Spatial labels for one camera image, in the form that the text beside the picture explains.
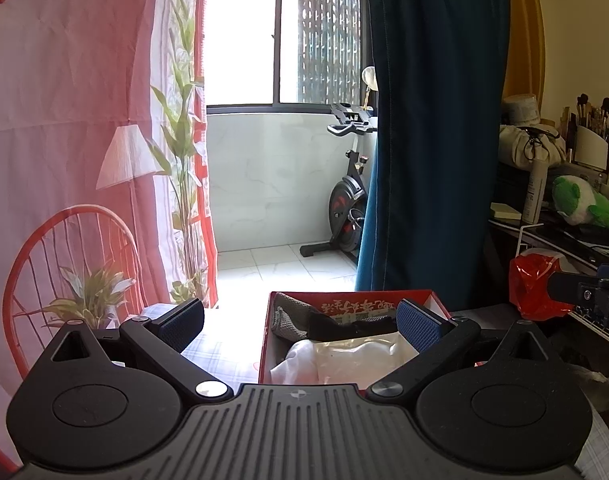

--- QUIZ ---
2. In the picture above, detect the yellow sticky notepad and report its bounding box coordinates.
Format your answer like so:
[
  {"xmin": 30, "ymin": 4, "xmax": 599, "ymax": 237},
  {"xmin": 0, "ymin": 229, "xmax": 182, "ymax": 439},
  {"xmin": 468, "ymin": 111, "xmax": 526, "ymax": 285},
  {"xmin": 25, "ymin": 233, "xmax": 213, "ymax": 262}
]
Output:
[{"xmin": 490, "ymin": 202, "xmax": 522, "ymax": 221}]

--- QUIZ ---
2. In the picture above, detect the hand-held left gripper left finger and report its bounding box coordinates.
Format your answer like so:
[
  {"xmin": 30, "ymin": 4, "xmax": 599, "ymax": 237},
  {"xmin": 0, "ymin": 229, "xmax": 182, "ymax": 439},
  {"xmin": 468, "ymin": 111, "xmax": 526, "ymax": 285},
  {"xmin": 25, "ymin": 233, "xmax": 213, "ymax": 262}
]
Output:
[{"xmin": 49, "ymin": 297, "xmax": 235, "ymax": 405}]

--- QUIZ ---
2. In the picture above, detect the bunch of makeup brushes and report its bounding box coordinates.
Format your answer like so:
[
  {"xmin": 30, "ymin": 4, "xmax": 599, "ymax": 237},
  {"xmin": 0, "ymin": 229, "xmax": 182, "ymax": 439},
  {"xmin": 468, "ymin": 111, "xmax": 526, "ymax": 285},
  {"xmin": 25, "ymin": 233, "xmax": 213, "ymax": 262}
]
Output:
[{"xmin": 559, "ymin": 92, "xmax": 609, "ymax": 141}]

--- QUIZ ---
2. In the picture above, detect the white fabric hat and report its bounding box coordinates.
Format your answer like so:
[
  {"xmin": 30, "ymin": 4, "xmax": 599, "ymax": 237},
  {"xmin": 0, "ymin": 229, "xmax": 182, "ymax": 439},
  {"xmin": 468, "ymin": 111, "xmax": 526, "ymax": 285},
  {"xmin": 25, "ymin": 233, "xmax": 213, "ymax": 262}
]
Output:
[{"xmin": 501, "ymin": 94, "xmax": 541, "ymax": 126}]

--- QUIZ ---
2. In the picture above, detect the dark desk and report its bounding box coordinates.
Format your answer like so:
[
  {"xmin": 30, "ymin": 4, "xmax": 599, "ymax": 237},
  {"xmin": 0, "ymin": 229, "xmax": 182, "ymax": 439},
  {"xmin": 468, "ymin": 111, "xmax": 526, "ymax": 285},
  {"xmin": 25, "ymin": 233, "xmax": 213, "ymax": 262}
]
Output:
[{"xmin": 487, "ymin": 160, "xmax": 609, "ymax": 311}]

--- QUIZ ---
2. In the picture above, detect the black cloth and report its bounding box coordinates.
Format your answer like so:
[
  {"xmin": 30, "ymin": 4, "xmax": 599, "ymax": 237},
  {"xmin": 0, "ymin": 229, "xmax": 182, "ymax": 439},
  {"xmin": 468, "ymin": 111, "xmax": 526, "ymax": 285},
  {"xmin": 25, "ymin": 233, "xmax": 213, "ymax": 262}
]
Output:
[{"xmin": 307, "ymin": 310, "xmax": 400, "ymax": 342}]

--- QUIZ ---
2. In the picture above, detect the blue curtain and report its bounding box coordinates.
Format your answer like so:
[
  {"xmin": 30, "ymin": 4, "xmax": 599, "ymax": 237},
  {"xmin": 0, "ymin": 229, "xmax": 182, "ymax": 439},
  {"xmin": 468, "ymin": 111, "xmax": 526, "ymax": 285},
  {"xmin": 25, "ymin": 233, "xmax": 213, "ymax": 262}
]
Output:
[{"xmin": 355, "ymin": 0, "xmax": 511, "ymax": 311}]

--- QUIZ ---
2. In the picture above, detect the red plastic bag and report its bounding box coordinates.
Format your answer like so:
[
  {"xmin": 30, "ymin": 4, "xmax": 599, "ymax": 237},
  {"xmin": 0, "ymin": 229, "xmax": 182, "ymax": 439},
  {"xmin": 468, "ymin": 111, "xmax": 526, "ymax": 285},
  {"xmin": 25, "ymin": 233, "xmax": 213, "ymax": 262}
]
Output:
[{"xmin": 508, "ymin": 249, "xmax": 580, "ymax": 321}]

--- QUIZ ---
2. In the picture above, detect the clear plastic bag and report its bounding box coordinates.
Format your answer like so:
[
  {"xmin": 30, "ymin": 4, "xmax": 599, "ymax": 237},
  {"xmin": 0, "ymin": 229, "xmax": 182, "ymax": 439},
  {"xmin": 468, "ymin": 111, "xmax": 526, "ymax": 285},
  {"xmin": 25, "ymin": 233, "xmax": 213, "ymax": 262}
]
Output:
[{"xmin": 289, "ymin": 335, "xmax": 420, "ymax": 386}]

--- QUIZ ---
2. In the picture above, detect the black framed window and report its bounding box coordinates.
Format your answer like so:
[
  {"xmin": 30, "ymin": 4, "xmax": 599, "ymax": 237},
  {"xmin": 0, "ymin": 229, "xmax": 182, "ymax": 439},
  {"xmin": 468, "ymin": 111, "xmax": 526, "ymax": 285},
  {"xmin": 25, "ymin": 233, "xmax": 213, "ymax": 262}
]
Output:
[{"xmin": 204, "ymin": 0, "xmax": 370, "ymax": 116}]

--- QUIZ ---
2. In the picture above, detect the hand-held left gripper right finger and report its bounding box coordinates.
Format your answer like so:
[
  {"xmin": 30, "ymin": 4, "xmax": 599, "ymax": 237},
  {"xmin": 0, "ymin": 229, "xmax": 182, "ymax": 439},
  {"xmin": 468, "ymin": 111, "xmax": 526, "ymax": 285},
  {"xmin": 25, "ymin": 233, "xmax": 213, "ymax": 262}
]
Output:
[{"xmin": 367, "ymin": 299, "xmax": 550, "ymax": 404}]

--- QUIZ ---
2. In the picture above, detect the yellow curtain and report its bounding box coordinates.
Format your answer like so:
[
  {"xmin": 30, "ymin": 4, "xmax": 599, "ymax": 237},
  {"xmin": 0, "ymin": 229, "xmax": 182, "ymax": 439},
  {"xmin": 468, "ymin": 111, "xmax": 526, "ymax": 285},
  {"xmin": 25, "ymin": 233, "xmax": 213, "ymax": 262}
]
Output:
[{"xmin": 501, "ymin": 0, "xmax": 547, "ymax": 103}]

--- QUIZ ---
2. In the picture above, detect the white brush holder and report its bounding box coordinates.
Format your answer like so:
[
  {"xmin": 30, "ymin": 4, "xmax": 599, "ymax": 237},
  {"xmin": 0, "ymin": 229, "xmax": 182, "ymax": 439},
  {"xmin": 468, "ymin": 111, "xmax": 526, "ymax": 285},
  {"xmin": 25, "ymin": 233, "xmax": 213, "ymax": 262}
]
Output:
[{"xmin": 574, "ymin": 125, "xmax": 609, "ymax": 166}]

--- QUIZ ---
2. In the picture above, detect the red cardboard box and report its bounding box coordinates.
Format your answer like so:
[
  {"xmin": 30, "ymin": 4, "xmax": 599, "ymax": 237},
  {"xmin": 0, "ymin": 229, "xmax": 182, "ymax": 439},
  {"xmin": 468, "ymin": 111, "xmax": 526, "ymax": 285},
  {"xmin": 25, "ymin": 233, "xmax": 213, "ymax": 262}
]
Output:
[{"xmin": 258, "ymin": 289, "xmax": 455, "ymax": 386}]

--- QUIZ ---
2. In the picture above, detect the white round ornament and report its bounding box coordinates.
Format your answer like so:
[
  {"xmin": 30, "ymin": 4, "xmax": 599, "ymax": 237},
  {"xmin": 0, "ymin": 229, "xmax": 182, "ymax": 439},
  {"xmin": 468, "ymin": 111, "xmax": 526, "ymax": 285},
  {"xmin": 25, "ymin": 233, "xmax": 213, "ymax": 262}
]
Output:
[{"xmin": 361, "ymin": 66, "xmax": 377, "ymax": 108}]

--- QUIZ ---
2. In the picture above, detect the black exercise bike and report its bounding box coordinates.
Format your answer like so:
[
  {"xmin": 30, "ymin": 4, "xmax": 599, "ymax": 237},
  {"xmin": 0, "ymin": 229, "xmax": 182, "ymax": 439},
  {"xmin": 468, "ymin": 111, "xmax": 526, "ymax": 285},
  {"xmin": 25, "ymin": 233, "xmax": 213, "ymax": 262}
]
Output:
[{"xmin": 299, "ymin": 102, "xmax": 380, "ymax": 266}]

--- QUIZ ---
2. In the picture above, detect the cream drawstring bag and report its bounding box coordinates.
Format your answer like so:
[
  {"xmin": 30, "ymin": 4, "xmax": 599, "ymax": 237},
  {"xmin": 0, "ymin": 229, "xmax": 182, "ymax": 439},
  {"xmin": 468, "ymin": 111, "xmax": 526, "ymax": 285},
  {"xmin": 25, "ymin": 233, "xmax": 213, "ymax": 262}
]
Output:
[{"xmin": 499, "ymin": 124, "xmax": 567, "ymax": 167}]

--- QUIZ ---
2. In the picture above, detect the grey cloth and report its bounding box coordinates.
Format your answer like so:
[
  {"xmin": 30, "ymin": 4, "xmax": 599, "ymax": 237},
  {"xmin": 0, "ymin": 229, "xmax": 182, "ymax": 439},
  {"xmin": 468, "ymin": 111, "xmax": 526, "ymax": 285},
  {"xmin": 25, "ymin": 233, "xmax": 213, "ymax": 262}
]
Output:
[{"xmin": 270, "ymin": 292, "xmax": 315, "ymax": 346}]

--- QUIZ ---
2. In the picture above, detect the green plush toy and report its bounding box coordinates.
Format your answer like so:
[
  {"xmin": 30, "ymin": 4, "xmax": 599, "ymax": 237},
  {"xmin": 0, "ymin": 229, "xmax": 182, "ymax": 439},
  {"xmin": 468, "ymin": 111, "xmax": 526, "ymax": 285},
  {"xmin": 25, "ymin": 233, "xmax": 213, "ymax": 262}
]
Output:
[{"xmin": 551, "ymin": 175, "xmax": 609, "ymax": 231}]

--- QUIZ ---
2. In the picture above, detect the pink printed curtain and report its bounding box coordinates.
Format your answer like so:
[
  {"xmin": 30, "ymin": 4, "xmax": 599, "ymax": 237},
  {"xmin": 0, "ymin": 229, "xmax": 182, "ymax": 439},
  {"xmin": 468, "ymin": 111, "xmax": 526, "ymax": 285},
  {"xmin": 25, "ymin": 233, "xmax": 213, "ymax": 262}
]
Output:
[{"xmin": 0, "ymin": 0, "xmax": 219, "ymax": 461}]

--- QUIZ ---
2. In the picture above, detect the white spray bottle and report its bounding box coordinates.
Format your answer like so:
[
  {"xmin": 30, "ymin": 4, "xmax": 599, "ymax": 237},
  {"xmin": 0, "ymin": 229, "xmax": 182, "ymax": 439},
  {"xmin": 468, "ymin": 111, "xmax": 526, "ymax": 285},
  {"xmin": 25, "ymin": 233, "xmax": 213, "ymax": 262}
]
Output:
[{"xmin": 521, "ymin": 156, "xmax": 549, "ymax": 224}]

